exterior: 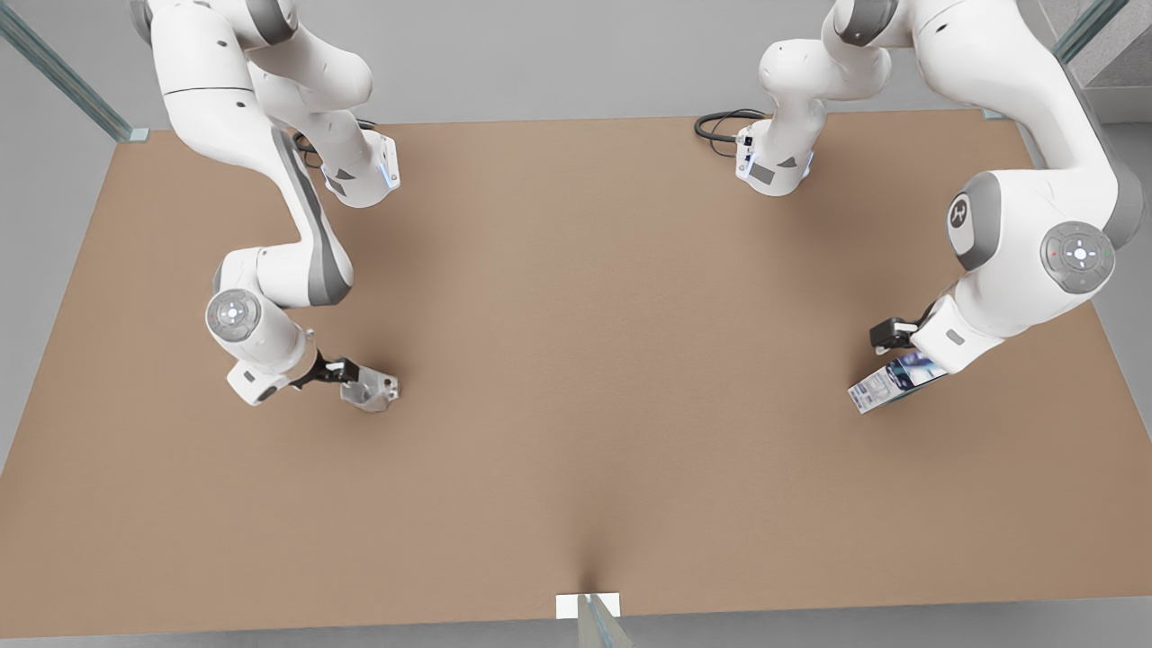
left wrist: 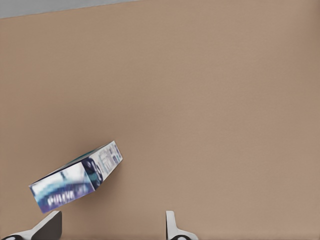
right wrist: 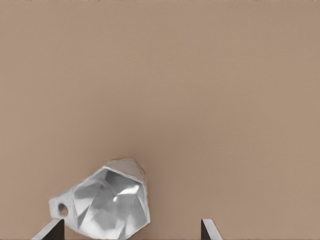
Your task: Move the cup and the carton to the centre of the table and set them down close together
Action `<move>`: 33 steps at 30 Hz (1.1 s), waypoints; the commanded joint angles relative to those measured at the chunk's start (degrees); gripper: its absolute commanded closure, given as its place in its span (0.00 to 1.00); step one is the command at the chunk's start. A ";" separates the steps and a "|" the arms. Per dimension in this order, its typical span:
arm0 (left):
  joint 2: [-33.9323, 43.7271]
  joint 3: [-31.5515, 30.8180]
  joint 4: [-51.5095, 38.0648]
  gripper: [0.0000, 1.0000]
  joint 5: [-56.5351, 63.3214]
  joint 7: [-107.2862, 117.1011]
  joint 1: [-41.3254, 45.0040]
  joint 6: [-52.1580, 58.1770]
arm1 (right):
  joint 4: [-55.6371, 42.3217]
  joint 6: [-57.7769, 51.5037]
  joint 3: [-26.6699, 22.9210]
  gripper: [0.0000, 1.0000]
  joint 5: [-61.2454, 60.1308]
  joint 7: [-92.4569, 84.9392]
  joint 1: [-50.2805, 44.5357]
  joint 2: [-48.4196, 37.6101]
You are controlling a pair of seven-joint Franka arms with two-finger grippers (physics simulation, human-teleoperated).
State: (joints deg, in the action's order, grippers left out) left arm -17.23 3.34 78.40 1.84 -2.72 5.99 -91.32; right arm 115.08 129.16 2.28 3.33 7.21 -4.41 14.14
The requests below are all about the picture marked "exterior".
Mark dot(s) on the white box with blue print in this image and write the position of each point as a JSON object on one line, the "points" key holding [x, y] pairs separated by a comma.
{"points": [[891, 382]]}

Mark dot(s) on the grey metal bracket part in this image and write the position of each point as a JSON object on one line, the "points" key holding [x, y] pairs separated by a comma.
{"points": [[371, 392]]}

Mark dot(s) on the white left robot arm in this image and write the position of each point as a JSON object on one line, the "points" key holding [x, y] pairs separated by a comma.
{"points": [[1026, 225]]}

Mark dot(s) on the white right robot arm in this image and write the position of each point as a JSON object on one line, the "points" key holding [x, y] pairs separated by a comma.
{"points": [[216, 108]]}

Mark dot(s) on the silver frame post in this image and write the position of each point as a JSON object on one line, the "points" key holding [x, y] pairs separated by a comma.
{"points": [[63, 76], [1084, 27], [589, 612]]}

